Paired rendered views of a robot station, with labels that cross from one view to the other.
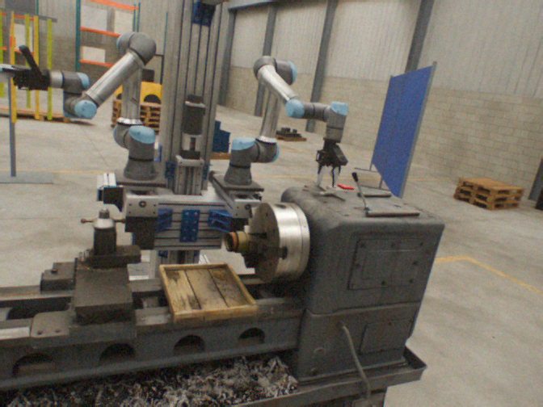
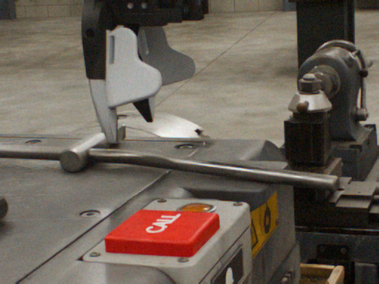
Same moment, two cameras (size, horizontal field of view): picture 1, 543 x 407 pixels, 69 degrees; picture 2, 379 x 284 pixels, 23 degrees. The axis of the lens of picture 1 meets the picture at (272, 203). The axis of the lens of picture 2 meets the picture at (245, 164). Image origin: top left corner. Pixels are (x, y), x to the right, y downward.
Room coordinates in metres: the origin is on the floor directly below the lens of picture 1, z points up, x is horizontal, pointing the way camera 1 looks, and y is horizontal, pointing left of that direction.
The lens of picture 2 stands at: (2.34, -0.73, 1.46)
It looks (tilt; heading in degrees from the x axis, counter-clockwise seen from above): 15 degrees down; 133
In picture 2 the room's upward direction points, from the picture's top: 3 degrees counter-clockwise
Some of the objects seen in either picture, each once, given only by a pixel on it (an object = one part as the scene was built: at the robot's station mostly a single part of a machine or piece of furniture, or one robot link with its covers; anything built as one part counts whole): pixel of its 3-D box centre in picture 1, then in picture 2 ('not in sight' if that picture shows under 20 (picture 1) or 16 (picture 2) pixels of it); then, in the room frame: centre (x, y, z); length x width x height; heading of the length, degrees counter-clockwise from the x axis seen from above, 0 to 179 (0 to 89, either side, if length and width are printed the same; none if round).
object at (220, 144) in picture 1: (201, 137); not in sight; (8.52, 1.73, 0.39); 1.20 x 0.80 x 0.79; 131
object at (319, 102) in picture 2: (103, 220); (309, 100); (1.29, 0.57, 1.13); 0.08 x 0.08 x 0.03
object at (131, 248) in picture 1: (111, 257); (308, 179); (1.30, 0.55, 0.99); 0.20 x 0.10 x 0.05; 116
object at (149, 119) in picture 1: (141, 117); not in sight; (10.40, 3.75, 0.36); 1.26 x 0.86 x 0.73; 135
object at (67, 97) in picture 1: (73, 105); not in sight; (1.73, 0.92, 1.46); 0.11 x 0.08 x 0.11; 46
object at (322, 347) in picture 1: (326, 358); not in sight; (1.69, -0.38, 0.43); 0.60 x 0.48 x 0.86; 116
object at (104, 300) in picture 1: (101, 277); (280, 197); (1.23, 0.55, 0.95); 0.43 x 0.17 x 0.05; 26
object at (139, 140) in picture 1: (141, 141); not in sight; (1.85, 0.66, 1.33); 0.13 x 0.12 x 0.14; 46
